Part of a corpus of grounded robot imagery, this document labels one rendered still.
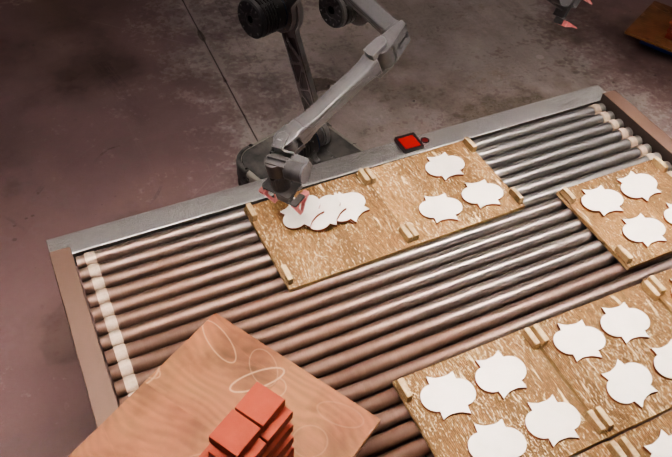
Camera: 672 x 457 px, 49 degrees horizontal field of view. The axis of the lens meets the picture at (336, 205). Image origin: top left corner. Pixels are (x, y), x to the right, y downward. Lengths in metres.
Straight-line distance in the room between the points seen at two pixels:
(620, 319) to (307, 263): 0.89
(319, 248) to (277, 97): 2.16
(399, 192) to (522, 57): 2.58
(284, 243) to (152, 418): 0.69
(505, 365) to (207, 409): 0.77
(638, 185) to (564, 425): 0.97
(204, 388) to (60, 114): 2.71
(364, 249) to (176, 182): 1.74
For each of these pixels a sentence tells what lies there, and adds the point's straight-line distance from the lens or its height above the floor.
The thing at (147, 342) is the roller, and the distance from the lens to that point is 2.06.
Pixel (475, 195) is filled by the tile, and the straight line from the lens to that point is 2.42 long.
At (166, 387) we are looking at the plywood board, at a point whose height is 1.04.
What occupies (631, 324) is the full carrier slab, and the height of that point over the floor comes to 0.95.
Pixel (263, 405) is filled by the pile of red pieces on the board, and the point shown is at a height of 1.33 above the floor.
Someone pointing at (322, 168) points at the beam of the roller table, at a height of 0.92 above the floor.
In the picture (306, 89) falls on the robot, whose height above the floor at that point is 0.54.
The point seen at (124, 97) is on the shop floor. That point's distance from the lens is 4.34.
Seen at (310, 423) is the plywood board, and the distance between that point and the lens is 1.77.
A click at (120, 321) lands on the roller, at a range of 2.11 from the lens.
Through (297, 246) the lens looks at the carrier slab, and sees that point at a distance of 2.21.
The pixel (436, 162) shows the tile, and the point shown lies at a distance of 2.51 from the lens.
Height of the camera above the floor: 2.60
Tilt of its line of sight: 46 degrees down
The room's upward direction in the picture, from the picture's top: 4 degrees clockwise
